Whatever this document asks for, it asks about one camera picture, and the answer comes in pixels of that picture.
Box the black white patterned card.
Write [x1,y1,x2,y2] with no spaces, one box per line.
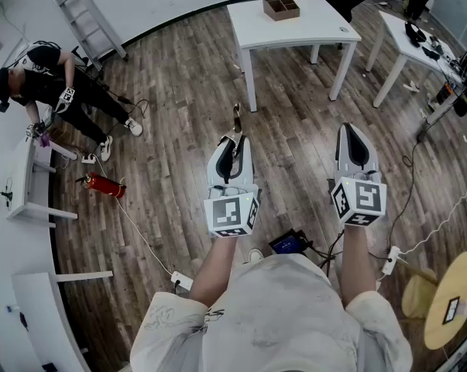
[441,296,462,326]

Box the orange black device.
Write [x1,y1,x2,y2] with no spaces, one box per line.
[435,81,455,105]

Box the red fire extinguisher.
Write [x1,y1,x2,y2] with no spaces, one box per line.
[75,171,127,200]

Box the brown wooden compartment box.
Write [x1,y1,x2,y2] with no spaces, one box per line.
[262,0,301,23]

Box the aluminium ladder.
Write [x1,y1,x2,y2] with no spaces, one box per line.
[43,0,129,71]

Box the person's light printed shirt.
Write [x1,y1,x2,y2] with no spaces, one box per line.
[129,253,414,372]

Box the white desk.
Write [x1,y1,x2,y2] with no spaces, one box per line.
[11,270,115,372]
[5,128,80,230]

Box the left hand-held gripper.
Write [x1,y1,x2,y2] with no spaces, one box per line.
[203,134,262,239]

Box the person's right forearm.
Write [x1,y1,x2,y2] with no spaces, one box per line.
[340,222,378,309]

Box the round wooden stool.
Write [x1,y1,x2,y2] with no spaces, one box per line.
[397,251,467,351]

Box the white long table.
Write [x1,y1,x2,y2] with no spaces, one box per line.
[365,9,467,126]

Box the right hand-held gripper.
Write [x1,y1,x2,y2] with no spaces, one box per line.
[328,122,388,229]

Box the white square table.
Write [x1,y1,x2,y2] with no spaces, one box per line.
[225,0,363,113]

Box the black tablet with lit screen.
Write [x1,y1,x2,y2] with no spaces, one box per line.
[268,228,314,256]

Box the white power cable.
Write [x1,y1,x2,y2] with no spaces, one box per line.
[94,160,177,277]
[402,179,467,255]

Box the person's left forearm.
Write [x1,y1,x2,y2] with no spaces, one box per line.
[189,233,239,308]

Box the black headset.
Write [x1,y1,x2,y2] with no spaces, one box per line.
[404,21,428,49]

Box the tangle of black devices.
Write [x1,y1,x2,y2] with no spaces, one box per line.
[422,34,463,74]

